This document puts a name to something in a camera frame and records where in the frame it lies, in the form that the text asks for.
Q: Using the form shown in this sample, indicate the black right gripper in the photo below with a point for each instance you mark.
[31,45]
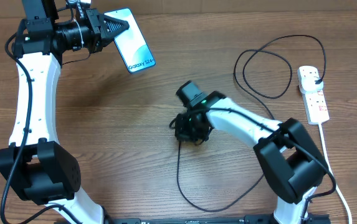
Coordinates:
[183,132]

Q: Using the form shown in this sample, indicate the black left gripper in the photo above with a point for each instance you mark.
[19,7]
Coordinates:
[98,23]

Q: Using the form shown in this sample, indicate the blue Galaxy smartphone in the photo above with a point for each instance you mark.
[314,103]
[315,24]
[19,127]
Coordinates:
[131,44]

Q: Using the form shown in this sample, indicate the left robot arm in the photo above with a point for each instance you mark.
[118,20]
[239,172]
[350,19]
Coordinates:
[35,166]

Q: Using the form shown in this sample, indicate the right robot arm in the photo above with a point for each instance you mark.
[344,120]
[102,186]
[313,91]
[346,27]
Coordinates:
[291,162]

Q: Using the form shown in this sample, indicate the white charger plug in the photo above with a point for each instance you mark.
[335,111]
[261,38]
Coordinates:
[310,85]

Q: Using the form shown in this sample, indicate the white power strip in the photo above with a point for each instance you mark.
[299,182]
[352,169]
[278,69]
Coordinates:
[314,103]

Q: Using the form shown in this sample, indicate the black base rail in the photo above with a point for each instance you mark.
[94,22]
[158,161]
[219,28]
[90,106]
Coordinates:
[190,221]

